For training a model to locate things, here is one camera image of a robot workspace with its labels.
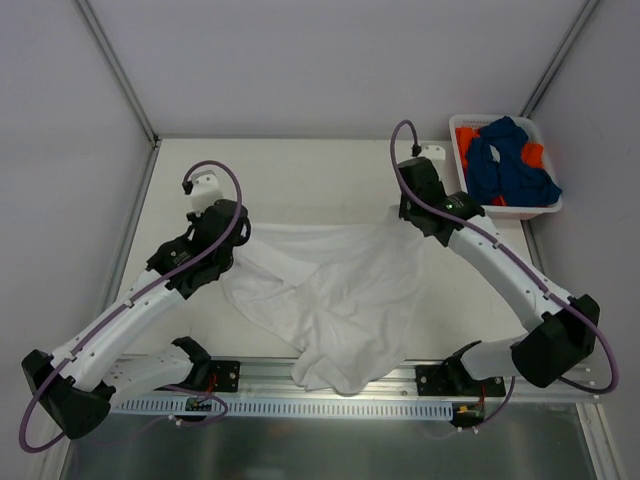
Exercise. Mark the aluminium frame post right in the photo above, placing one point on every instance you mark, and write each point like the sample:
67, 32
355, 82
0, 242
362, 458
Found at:
578, 25

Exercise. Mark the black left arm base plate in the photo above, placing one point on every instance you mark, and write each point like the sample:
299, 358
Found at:
222, 376

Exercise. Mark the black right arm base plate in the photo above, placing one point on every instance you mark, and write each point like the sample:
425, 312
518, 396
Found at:
435, 382

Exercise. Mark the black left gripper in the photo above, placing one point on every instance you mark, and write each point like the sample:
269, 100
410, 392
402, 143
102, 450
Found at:
233, 226

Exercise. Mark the white slotted cable duct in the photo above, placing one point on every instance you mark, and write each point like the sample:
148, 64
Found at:
306, 408

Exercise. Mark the orange t shirt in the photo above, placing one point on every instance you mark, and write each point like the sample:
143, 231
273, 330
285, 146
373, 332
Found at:
531, 153

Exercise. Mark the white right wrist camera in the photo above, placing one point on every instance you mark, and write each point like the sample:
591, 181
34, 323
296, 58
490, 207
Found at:
433, 152

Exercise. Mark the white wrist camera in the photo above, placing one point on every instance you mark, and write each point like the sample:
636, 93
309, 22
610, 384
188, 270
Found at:
433, 152
202, 190

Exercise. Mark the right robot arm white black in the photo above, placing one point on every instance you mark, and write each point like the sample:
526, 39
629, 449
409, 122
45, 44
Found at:
558, 326

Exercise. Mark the aluminium mounting rail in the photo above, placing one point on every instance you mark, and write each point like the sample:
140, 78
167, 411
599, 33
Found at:
271, 378

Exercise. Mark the white t shirt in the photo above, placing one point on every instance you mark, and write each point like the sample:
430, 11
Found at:
343, 296

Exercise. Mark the aluminium frame post left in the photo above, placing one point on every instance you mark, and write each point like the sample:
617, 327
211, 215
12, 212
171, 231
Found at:
105, 48

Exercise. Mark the blue t shirt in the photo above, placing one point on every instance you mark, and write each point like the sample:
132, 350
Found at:
497, 174

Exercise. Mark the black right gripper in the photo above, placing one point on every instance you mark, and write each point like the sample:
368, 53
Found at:
413, 212

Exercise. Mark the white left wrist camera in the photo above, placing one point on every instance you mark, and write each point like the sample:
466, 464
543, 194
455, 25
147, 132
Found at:
202, 190

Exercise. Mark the aluminium frame post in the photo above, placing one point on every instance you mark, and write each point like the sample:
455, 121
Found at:
578, 25
105, 48

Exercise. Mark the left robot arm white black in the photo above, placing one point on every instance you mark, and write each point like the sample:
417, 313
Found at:
80, 382

